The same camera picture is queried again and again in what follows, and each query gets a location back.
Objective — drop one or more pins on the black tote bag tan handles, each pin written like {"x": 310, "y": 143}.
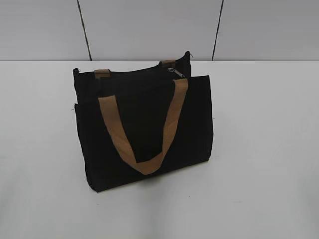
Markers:
{"x": 141, "y": 124}

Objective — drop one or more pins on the silver zipper pull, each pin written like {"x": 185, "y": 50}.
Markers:
{"x": 176, "y": 72}

